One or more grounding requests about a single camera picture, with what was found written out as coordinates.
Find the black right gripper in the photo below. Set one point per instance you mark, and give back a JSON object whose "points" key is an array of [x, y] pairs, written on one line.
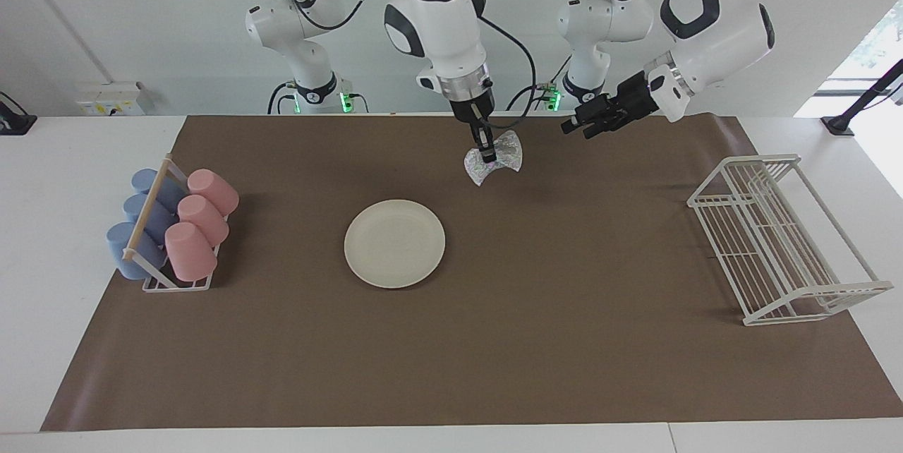
{"points": [[471, 111]]}

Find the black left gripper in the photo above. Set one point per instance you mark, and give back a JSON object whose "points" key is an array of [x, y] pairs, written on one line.
{"points": [[631, 104]]}

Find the silver mesh sponge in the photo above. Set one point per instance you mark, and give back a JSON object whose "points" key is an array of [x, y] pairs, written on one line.
{"points": [[508, 153]]}

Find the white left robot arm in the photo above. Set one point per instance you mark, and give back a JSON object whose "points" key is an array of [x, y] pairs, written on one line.
{"points": [[719, 29]]}

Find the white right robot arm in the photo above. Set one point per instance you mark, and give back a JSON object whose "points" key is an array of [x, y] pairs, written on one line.
{"points": [[437, 22]]}

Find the cream round plate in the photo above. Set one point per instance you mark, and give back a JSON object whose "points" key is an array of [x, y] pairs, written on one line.
{"points": [[395, 244]]}

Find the brown table mat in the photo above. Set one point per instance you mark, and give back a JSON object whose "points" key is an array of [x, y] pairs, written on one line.
{"points": [[494, 354]]}

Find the pink plastic cup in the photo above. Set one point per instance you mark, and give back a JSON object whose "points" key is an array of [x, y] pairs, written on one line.
{"points": [[190, 252], [215, 190], [204, 220]]}

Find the blue plastic cup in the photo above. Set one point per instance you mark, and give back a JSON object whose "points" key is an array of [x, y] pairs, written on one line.
{"points": [[159, 220], [123, 248], [169, 192]]}

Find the white cup holder rack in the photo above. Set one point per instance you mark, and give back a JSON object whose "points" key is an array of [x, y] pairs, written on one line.
{"points": [[148, 206]]}

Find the black table clamp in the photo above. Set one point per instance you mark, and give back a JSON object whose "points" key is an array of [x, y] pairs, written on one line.
{"points": [[14, 121]]}

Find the black camera stand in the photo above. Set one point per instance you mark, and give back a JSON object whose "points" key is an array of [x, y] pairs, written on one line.
{"points": [[839, 125]]}

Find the white wall outlet box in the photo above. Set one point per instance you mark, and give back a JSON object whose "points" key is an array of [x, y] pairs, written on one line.
{"points": [[106, 100]]}

